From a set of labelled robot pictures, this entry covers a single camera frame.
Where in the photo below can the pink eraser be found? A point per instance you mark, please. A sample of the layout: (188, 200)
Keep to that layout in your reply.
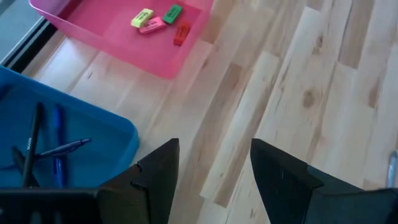
(152, 25)

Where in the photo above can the plain black pen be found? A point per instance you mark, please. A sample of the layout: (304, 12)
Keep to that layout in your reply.
(18, 158)

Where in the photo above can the black aluminium table frame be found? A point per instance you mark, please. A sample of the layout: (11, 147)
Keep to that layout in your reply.
(34, 46)

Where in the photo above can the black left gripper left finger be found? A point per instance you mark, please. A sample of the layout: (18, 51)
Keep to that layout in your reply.
(140, 199)

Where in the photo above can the green eraser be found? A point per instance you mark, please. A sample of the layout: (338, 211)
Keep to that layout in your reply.
(172, 14)

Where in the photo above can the black pen with print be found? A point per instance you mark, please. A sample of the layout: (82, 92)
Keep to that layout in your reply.
(31, 146)

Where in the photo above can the red eraser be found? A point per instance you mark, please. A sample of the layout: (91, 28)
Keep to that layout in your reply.
(182, 32)

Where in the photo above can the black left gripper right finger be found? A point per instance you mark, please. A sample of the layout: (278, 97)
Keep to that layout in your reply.
(289, 193)

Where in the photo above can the navy blue pen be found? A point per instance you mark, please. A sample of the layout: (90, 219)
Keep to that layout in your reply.
(65, 148)

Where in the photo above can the translucent pink plastic bin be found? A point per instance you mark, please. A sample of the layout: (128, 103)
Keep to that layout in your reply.
(109, 37)

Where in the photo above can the yellow-green eraser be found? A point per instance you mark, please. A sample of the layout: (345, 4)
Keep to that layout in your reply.
(142, 18)

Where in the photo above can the bright blue pen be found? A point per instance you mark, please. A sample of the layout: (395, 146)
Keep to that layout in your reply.
(58, 124)

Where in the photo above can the blue plastic bin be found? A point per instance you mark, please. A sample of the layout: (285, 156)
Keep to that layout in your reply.
(93, 130)

